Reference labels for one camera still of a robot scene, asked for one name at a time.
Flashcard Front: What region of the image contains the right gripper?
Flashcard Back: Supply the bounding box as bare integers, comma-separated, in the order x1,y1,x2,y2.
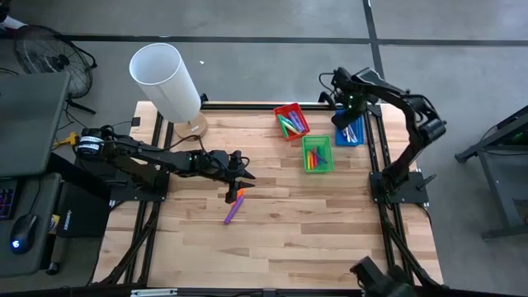
331,92,369,131

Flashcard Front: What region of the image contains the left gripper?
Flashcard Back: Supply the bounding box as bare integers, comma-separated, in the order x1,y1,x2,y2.
224,149,257,205

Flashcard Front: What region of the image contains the thick purple Sharpie highlighter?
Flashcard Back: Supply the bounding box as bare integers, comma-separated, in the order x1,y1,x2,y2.
224,195,245,226

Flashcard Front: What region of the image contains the violet blue highlighter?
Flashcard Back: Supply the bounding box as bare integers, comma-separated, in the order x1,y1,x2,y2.
287,111,304,134

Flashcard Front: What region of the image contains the red plastic basket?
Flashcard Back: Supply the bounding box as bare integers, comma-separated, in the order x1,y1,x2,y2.
273,101,311,142

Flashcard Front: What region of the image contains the thick green marker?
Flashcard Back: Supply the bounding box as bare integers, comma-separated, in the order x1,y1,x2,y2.
276,114,290,139

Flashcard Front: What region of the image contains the blue plastic basket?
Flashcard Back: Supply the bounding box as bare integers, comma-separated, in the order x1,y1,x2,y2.
334,109,365,147

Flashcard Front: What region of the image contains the green plastic basket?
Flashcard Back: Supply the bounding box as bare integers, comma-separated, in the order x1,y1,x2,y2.
301,134,336,174

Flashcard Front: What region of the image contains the white shade table lamp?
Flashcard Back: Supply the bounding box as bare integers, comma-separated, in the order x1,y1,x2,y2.
128,42,209,142

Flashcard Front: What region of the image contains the dark bulky object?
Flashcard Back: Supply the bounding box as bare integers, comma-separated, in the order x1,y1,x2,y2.
349,255,416,297

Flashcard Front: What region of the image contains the black metal stand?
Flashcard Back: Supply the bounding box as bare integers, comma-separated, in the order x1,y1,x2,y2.
455,105,528,240

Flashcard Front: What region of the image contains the black control box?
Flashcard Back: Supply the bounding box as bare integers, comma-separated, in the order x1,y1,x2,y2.
56,181,112,238

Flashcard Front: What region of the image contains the yellow power plug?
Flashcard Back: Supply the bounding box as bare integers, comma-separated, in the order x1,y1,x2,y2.
55,131,82,149

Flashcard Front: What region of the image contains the dark grey desk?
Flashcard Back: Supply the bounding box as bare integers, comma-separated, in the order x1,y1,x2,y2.
0,172,63,278

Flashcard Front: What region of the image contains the grey computer monitor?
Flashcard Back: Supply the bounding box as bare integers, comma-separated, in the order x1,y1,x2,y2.
0,73,70,178

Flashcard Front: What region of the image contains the black floor fan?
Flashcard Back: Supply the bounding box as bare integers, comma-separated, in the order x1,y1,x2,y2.
12,24,98,116

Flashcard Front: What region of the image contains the black computer mouse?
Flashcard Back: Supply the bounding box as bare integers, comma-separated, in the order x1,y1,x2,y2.
8,213,39,255

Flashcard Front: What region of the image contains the black keyboard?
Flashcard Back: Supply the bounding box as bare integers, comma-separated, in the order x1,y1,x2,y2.
0,177,20,220

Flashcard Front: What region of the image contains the person's foot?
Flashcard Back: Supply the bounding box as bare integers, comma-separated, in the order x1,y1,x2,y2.
0,14,28,32

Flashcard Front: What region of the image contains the black aluminium table frame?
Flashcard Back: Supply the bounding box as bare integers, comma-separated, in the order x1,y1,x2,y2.
91,101,445,290

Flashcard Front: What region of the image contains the silver metal bracket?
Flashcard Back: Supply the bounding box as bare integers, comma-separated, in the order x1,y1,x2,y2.
130,288,178,297

